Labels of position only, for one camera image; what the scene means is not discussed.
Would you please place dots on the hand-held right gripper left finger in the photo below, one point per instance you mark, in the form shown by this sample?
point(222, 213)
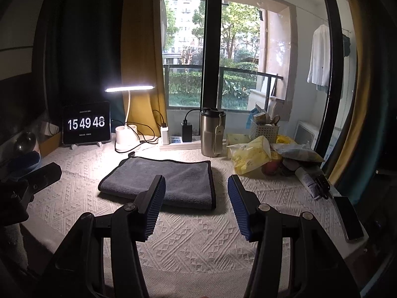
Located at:
point(154, 208)

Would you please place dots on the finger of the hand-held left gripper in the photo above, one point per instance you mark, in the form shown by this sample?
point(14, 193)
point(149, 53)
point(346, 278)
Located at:
point(43, 175)
point(26, 162)

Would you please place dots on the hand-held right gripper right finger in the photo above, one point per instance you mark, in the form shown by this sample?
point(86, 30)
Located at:
point(238, 208)

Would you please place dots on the grey towel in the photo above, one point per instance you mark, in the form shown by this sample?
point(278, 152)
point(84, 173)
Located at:
point(173, 177)

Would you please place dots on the round silver object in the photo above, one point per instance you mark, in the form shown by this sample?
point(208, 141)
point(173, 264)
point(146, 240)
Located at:
point(26, 142)

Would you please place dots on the cardboard box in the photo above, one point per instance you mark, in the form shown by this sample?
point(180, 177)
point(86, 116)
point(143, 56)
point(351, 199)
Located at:
point(49, 142)

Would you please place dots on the white tablet stand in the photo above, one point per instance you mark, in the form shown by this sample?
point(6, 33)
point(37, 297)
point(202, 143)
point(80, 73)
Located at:
point(76, 146)

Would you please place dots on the white textured tablecloth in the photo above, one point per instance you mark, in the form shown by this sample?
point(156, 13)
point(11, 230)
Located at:
point(192, 242)

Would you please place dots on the red apple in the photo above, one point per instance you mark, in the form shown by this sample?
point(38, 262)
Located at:
point(270, 167)

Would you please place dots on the yellow tissue packet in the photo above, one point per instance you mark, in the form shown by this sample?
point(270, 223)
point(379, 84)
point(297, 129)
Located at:
point(249, 156)

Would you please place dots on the tablet with clock display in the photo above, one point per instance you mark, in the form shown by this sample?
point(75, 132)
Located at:
point(86, 123)

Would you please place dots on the pale yellow tissue pack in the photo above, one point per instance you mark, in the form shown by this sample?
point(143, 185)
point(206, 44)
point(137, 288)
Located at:
point(237, 138)

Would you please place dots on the white power strip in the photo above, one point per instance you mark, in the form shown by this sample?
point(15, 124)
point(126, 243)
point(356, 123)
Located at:
point(180, 142)

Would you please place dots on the white tube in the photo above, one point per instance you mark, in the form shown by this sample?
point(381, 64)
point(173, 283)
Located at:
point(307, 181)

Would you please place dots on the white charger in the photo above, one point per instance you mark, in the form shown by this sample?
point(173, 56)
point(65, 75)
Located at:
point(165, 134)

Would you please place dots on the white desk lamp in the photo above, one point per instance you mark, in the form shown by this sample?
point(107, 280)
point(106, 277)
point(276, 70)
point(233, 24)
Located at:
point(125, 138)

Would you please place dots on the white plastic basket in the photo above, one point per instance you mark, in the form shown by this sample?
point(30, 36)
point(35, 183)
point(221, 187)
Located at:
point(263, 132)

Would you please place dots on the white snack bag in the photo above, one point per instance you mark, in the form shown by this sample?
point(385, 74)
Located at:
point(297, 152)

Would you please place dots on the steel tumbler with tag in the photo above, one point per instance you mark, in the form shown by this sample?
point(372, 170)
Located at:
point(211, 130)

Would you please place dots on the black charger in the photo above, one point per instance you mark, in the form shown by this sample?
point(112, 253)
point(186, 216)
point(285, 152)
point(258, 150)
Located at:
point(186, 132)

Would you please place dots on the black clip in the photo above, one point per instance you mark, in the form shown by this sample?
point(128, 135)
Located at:
point(322, 186)

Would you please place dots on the blue plastic bag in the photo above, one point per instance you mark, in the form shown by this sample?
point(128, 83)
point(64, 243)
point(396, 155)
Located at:
point(250, 119)

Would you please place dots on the white appliance box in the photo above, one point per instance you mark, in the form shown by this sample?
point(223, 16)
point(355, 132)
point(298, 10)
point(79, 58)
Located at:
point(305, 135)

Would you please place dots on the smartphone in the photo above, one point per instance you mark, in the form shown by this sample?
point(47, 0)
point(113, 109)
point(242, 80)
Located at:
point(347, 219)

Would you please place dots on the black balcony railing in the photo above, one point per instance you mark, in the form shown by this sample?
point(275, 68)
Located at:
point(242, 70)

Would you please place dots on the dark curtain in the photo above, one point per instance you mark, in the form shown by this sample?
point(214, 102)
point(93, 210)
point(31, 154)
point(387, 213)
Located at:
point(83, 37)

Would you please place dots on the yellow curtain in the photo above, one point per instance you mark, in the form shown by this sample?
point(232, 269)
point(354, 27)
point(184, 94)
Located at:
point(139, 37)
point(366, 68)

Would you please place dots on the white hanging shirt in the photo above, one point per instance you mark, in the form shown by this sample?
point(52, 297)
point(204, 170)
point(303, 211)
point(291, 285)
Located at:
point(319, 56)

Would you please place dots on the dark hanging garment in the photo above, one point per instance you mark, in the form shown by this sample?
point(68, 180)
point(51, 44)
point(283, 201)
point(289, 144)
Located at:
point(346, 45)

